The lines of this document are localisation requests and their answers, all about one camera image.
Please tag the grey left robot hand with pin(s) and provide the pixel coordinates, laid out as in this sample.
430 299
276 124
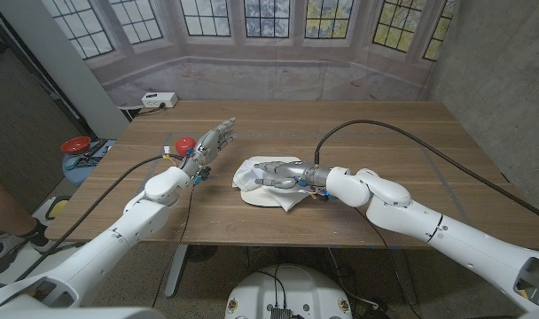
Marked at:
207 146

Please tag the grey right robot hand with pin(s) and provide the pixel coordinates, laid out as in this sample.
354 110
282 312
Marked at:
296 172

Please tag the white cloth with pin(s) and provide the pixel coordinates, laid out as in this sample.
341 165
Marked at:
245 175

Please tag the white square plate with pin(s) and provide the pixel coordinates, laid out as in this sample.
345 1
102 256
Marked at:
256 198

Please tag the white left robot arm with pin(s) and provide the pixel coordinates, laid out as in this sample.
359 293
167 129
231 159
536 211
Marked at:
110 241

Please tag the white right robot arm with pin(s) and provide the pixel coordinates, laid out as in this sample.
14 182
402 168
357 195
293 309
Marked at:
429 226

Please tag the red apple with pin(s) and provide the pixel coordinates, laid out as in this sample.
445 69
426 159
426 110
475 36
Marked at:
183 145

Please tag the white power strip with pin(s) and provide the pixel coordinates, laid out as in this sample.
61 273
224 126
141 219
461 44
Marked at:
159 99

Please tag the printed window backdrop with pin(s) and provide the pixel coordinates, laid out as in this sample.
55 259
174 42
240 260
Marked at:
269 75

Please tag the black remote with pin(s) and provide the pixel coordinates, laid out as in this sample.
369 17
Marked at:
94 148

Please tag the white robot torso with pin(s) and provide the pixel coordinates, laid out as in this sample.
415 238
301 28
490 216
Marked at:
291 288

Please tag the grey table leg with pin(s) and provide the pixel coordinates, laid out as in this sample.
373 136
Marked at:
404 274
175 270

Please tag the blue round stool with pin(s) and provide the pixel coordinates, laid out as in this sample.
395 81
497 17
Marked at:
81 175

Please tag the red bowl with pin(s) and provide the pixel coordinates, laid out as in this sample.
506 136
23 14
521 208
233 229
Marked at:
75 145

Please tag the yellow and black floor object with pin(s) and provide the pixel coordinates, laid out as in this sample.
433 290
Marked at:
57 208

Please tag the person's bare leg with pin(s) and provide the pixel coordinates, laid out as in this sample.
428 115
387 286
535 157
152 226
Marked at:
3 204

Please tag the grey and black shoe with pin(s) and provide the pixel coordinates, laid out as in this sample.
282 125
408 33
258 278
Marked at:
3 252

